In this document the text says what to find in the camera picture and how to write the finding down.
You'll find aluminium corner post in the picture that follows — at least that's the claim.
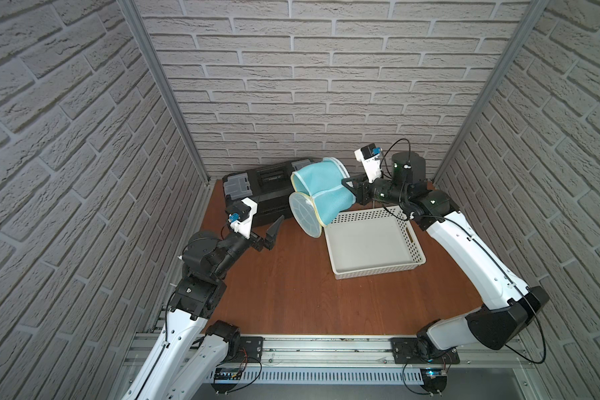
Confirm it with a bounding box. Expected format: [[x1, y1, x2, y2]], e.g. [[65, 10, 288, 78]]
[[433, 0, 549, 183], [118, 0, 211, 185]]

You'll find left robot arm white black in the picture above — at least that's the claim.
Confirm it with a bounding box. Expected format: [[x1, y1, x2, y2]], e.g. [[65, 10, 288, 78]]
[[124, 218, 284, 399]]

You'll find right controller circuit board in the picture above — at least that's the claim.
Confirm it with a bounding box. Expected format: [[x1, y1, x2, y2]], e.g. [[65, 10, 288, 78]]
[[420, 369, 448, 396]]

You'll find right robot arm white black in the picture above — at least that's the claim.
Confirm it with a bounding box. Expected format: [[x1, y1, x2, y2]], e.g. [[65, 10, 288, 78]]
[[342, 144, 549, 359]]

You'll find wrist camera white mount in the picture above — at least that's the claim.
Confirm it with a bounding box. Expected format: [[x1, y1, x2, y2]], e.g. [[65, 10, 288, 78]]
[[226, 198, 258, 239], [354, 143, 383, 183]]

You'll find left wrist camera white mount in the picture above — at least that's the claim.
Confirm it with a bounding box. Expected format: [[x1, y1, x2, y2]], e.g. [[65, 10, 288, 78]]
[[226, 198, 258, 239]]

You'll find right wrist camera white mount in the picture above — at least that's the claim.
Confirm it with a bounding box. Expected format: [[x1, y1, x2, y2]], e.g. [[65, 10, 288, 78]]
[[354, 143, 383, 183]]

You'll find left aluminium corner post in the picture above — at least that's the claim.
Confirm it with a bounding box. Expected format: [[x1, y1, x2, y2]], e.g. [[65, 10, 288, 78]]
[[118, 0, 211, 185]]

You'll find left controller circuit board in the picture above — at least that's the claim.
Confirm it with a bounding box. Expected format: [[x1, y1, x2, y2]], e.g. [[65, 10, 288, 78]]
[[211, 368, 243, 394]]

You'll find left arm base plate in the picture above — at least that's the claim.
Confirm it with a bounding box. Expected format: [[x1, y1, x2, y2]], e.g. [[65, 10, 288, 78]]
[[222, 336, 264, 363]]

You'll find white perforated plastic basket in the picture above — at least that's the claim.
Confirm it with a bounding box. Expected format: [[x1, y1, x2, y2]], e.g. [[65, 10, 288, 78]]
[[325, 206, 426, 279]]

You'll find controller circuit board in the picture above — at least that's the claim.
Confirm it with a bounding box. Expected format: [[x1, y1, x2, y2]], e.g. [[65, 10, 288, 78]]
[[211, 368, 243, 394], [420, 369, 448, 396]]

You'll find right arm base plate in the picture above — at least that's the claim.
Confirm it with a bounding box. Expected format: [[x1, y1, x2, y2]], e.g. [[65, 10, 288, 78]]
[[389, 337, 460, 366]]

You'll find black plastic toolbox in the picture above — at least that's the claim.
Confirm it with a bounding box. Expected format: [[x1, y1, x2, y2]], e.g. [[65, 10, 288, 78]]
[[222, 158, 315, 227]]

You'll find right aluminium corner post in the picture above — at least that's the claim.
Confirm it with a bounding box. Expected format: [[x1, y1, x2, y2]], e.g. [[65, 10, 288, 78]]
[[433, 0, 549, 183]]

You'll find teal mesh laundry bag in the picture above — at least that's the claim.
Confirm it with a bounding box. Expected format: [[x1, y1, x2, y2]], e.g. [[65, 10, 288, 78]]
[[289, 158, 355, 238]]

